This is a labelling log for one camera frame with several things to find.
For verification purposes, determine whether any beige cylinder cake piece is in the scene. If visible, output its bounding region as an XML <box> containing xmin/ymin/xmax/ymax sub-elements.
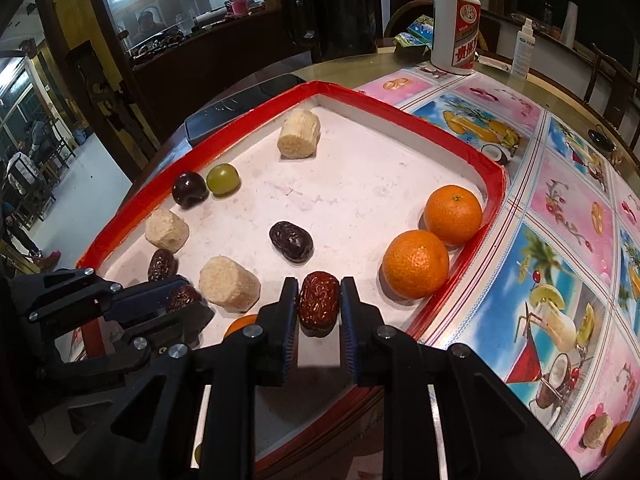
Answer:
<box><xmin>198</xmin><ymin>256</ymin><xmax>262</xmax><ymax>312</ymax></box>

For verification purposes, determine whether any orange mandarin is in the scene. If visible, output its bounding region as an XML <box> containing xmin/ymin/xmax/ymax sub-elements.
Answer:
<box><xmin>382</xmin><ymin>230</ymin><xmax>449</xmax><ymax>299</ymax></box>
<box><xmin>423</xmin><ymin>185</ymin><xmax>483</xmax><ymax>247</ymax></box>
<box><xmin>224</xmin><ymin>314</ymin><xmax>257</xmax><ymax>338</ymax></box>
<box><xmin>602</xmin><ymin>422</ymin><xmax>629</xmax><ymax>457</ymax></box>

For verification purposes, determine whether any beige cake piece back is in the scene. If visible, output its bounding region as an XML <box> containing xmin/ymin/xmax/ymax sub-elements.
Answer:
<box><xmin>582</xmin><ymin>413</ymin><xmax>614</xmax><ymax>448</ymax></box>

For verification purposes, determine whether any dark red jujube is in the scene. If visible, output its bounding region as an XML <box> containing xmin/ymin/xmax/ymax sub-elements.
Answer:
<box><xmin>297</xmin><ymin>271</ymin><xmax>341</xmax><ymax>338</ymax></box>

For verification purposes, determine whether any dark plum in tray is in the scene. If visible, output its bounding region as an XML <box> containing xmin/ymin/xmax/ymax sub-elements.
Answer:
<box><xmin>171</xmin><ymin>171</ymin><xmax>209</xmax><ymax>209</ymax></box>

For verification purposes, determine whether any green grape in tray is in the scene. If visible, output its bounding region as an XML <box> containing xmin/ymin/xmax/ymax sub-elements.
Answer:
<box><xmin>205</xmin><ymin>164</ymin><xmax>241</xmax><ymax>197</ymax></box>

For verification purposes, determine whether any colourful fruit print tablecloth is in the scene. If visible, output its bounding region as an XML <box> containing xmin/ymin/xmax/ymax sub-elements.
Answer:
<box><xmin>366</xmin><ymin>63</ymin><xmax>639</xmax><ymax>474</ymax></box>

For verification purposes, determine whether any red rimmed white tray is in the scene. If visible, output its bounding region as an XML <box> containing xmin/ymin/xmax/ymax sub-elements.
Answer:
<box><xmin>74</xmin><ymin>79</ymin><xmax>509</xmax><ymax>476</ymax></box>

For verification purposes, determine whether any beige cake piece in tray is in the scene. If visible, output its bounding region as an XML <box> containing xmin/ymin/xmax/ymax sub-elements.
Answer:
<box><xmin>277</xmin><ymin>108</ymin><xmax>320</xmax><ymax>159</ymax></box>

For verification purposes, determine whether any black ashtray on table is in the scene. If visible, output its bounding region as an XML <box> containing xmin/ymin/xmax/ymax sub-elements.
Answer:
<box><xmin>588</xmin><ymin>129</ymin><xmax>615</xmax><ymax>153</ymax></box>

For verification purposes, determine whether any white spray bottle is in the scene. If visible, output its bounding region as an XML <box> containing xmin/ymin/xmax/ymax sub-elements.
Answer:
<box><xmin>511</xmin><ymin>18</ymin><xmax>536</xmax><ymax>80</ymax></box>

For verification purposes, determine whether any white red liquor bottle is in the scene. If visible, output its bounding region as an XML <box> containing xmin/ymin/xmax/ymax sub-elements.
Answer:
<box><xmin>431</xmin><ymin>0</ymin><xmax>480</xmax><ymax>75</ymax></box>

